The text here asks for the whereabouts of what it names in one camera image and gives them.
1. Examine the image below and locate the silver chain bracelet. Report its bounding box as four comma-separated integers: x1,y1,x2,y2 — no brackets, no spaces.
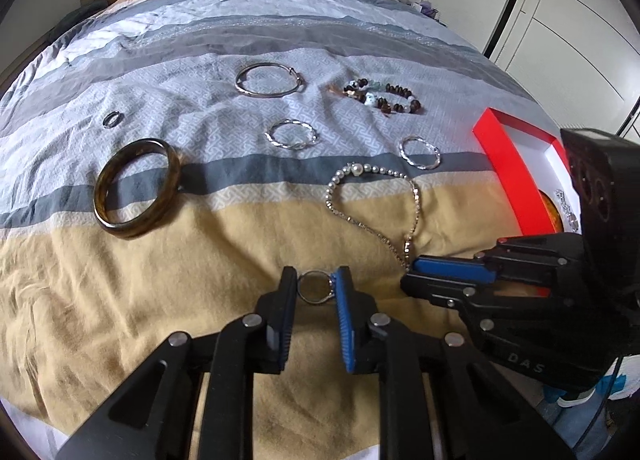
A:
553,187,582,235

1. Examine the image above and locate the amber bangle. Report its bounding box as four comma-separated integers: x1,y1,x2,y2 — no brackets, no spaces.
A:
539,191,559,235

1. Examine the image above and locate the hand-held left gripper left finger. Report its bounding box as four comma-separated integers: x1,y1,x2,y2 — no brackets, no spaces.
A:
55,266,300,460

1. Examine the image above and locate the striped duvet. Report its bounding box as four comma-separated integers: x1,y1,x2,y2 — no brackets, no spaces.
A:
0,0,640,460

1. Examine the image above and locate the dark green cloth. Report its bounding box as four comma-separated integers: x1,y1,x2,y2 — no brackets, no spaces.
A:
49,2,102,43

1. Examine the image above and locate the brown beaded bracelet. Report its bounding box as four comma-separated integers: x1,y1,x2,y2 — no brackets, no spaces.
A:
329,79,426,117

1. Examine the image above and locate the blue shoe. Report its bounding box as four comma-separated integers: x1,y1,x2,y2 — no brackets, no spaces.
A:
542,369,632,409

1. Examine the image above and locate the white wardrobe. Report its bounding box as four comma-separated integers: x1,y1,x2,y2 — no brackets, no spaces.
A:
424,0,640,141

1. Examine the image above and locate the large plain silver bangle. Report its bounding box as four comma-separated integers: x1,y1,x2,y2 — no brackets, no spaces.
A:
234,62,305,100

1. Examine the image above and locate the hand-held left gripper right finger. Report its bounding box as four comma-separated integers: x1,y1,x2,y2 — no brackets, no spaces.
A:
333,266,576,460

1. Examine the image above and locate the red jewelry box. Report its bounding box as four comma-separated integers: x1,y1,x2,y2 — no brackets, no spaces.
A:
472,108,583,239

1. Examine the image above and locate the black cable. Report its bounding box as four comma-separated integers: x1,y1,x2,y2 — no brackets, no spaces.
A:
590,355,628,460

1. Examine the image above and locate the dark brown bangle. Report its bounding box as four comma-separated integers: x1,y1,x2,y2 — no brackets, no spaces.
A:
93,138,182,240

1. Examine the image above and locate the pearl and chain necklace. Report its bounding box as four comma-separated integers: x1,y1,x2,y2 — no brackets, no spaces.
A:
325,163,424,271

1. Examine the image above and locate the silver finger ring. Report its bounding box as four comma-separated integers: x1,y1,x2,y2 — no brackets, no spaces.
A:
298,270,335,305

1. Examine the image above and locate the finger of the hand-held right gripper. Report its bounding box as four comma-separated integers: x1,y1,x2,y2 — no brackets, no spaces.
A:
400,273,503,337
410,233,587,299

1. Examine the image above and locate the twisted silver bracelet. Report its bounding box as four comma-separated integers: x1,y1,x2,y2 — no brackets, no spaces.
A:
264,119,319,151
398,136,442,171

